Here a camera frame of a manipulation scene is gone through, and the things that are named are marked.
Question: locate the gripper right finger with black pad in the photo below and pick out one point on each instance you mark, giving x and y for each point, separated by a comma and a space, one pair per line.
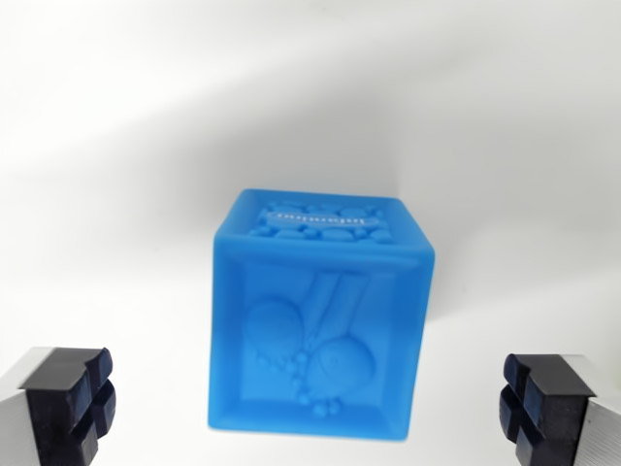
558, 417

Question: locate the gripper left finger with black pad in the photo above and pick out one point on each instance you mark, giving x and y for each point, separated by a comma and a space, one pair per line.
53, 412

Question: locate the blue embossed soft cube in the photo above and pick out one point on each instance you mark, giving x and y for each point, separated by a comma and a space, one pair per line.
320, 315

